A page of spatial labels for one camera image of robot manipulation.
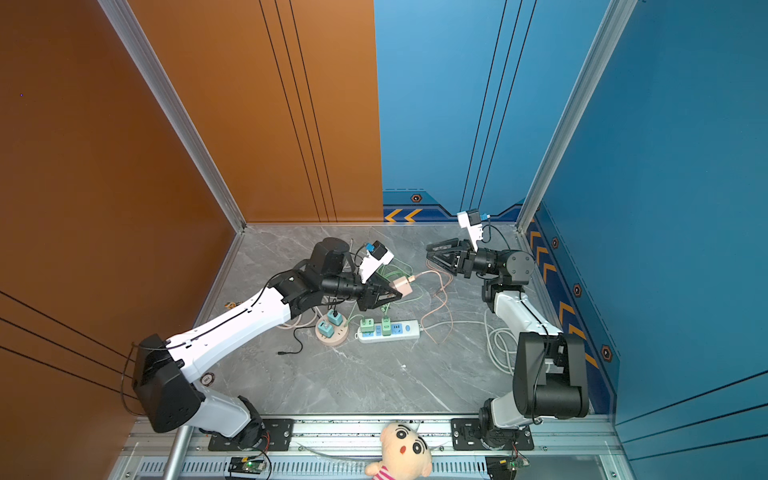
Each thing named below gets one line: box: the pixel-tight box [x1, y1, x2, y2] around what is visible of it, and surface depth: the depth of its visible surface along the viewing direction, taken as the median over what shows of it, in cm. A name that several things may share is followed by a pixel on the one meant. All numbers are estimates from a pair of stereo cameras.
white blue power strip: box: [354, 320, 421, 343], surface depth 90 cm
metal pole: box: [164, 425, 195, 480], surface depth 71 cm
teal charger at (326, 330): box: [318, 321, 335, 338], surface depth 87 cm
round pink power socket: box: [315, 314, 349, 347], surface depth 90 cm
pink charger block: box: [392, 276, 413, 297], surface depth 69 cm
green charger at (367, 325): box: [360, 318, 375, 333], surface depth 87 cm
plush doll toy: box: [365, 422, 433, 480], surface depth 66 cm
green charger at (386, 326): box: [382, 315, 392, 337], surface depth 87 cm
